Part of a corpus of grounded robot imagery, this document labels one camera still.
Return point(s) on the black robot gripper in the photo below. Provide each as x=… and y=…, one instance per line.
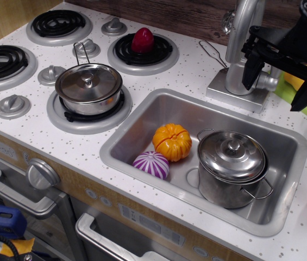
x=285, y=49

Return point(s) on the silver toy faucet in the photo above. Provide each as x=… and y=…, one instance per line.
x=227, y=85

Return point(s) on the yellow toy bell pepper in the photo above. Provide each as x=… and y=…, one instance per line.
x=294, y=81

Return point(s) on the green cutting board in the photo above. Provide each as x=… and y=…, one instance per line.
x=285, y=91

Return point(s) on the steel sink basin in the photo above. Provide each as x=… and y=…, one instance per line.
x=286, y=151

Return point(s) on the large steel pot lid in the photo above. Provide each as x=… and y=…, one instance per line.
x=231, y=156

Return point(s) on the large steel pot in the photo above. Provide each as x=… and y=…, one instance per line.
x=232, y=195

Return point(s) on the back right stove burner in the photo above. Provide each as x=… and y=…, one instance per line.
x=164, y=56

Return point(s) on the stove burner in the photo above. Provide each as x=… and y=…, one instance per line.
x=164, y=56
x=58, y=28
x=59, y=116
x=17, y=65

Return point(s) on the orange toy pumpkin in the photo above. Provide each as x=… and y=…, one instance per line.
x=172, y=141

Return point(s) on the red toy egg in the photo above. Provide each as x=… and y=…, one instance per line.
x=143, y=41

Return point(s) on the purple white toy onion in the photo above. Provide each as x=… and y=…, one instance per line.
x=153, y=163

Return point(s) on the grey stove knob back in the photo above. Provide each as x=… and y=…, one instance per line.
x=114, y=27

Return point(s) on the grey stove knob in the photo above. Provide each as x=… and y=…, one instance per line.
x=114, y=27
x=49, y=75
x=86, y=49
x=14, y=106

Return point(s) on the small steel pan lid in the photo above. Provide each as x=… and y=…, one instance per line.
x=88, y=83

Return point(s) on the grey stove knob middle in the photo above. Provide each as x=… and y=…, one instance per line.
x=86, y=49

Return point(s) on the small steel pan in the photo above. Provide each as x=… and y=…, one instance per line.
x=95, y=108

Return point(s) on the front stove burner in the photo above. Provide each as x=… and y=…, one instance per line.
x=59, y=116

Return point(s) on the back left stove burner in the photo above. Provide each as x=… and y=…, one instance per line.
x=58, y=28

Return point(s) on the grey stove knob left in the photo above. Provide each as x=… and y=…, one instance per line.
x=49, y=75

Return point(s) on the grey oven dial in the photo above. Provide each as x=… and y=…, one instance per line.
x=40, y=175

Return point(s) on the grey stove knob front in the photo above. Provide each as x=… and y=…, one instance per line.
x=14, y=106

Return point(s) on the far left stove burner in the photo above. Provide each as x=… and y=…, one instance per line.
x=17, y=65

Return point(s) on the yellow tape piece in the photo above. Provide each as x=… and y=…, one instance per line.
x=22, y=246

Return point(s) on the blue clamp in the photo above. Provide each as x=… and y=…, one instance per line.
x=13, y=224

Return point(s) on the wire utensil handle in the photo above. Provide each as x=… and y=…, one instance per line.
x=212, y=52

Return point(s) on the silver dishwasher door handle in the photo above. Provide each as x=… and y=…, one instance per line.
x=113, y=250

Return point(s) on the silver oven door handle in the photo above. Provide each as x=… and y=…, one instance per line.
x=41, y=204

